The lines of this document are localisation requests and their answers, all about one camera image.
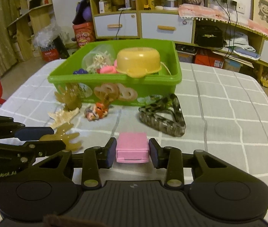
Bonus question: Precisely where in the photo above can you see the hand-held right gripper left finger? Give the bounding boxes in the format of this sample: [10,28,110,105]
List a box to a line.
[33,137,117,190]

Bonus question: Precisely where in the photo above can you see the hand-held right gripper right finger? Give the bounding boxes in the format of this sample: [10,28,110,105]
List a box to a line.
[148,138,237,190]

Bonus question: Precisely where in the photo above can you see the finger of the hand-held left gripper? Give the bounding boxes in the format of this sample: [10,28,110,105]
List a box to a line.
[0,114,54,141]
[0,140,66,158]

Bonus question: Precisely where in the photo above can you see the small pink box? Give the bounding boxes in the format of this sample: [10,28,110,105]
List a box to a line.
[115,132,148,163]

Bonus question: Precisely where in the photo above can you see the amber hand-shaped hair clip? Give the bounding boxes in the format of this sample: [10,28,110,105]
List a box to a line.
[39,123,83,152]

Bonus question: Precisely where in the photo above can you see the green plastic bin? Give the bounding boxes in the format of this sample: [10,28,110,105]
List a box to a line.
[48,40,182,107]

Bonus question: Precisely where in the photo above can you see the pink toy pig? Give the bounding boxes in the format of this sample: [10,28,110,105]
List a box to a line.
[97,60,118,74]

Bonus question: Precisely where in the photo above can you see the yellow toy pot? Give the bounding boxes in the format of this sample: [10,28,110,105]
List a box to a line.
[116,48,162,78]

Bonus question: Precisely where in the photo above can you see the clear cotton swab jar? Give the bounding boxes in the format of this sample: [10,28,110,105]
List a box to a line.
[81,44,116,74]

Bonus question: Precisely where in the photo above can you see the leopard print triangular hair clip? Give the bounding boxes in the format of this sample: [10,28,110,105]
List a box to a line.
[138,94,186,138]

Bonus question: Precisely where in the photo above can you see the cream starfish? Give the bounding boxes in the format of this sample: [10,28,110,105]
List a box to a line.
[48,107,80,128]

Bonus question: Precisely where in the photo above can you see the small colourful toy figure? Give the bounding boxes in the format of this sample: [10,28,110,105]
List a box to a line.
[84,102,109,121]

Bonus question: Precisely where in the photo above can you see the checkered tablecloth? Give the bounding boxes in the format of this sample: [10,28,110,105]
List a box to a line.
[0,59,268,218]

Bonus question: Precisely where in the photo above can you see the dark red carton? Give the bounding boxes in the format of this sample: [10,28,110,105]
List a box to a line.
[39,37,70,62]

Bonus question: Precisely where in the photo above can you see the crumpled clear plastic bag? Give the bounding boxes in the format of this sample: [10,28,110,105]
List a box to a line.
[33,25,61,50]

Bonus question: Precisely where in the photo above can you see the orange storage box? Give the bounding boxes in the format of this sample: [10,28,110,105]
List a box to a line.
[194,53,222,67]

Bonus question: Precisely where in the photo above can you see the red printed bag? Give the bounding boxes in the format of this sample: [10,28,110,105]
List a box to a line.
[72,22,95,49]

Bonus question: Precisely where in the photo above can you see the white cabinet drawer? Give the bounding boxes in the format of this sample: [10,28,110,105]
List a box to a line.
[141,12,193,44]
[94,13,139,39]

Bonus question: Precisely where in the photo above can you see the black bag on shelf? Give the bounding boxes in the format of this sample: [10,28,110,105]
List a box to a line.
[194,25,224,48]

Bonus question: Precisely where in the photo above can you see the purple plush toy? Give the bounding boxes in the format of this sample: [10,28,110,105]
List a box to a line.
[72,0,93,25]

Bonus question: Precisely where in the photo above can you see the wooden cabinet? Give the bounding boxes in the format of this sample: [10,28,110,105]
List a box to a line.
[88,0,196,45]

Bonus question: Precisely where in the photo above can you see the low wooden sideboard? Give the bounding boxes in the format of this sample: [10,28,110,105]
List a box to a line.
[194,16,268,82]

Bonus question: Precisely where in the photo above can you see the white carton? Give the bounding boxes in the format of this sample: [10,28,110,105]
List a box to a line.
[98,0,112,14]

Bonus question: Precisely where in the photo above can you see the pink tasselled cloth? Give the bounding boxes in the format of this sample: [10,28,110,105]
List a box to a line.
[178,4,268,40]

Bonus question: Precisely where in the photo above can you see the wooden wall shelf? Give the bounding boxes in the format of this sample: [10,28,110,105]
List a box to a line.
[6,0,54,59]

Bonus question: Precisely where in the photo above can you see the black cable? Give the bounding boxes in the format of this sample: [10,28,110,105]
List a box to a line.
[115,9,123,39]

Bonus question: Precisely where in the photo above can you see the wall power outlets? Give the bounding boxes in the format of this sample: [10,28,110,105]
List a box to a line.
[208,0,245,15]

